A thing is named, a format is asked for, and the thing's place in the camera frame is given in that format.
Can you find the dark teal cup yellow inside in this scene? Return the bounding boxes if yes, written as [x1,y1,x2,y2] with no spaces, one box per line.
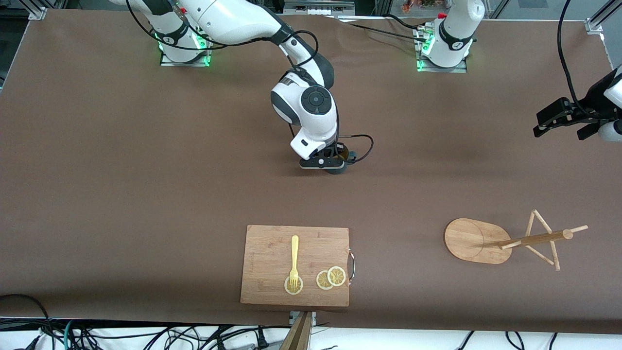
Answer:
[325,142,358,175]

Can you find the bamboo cutting board metal handle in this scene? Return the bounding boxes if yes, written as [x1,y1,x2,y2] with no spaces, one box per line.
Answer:
[240,225,356,307]

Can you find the black looped floor cable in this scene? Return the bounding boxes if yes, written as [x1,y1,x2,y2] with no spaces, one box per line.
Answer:
[0,294,52,350]

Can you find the wooden cup rack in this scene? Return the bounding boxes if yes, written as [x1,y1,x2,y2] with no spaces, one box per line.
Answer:
[444,209,589,272]

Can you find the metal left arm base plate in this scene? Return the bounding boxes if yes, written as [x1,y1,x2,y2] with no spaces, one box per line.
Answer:
[416,27,468,73]

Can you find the yellow plastic fork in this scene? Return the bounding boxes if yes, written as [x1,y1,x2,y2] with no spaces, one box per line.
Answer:
[289,235,300,290]

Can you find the orange objects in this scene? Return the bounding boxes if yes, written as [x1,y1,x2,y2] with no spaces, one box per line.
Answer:
[401,0,438,13]

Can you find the black cable on table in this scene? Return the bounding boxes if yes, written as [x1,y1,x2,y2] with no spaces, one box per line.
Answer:
[384,14,428,30]
[335,17,428,43]

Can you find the grey power strip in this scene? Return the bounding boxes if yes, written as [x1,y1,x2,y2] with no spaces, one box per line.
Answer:
[284,0,355,14]

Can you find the wooden beam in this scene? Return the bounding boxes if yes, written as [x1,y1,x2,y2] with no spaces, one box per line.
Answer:
[279,311,312,350]

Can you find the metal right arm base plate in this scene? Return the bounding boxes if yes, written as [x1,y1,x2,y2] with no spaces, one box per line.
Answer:
[159,22,211,67]

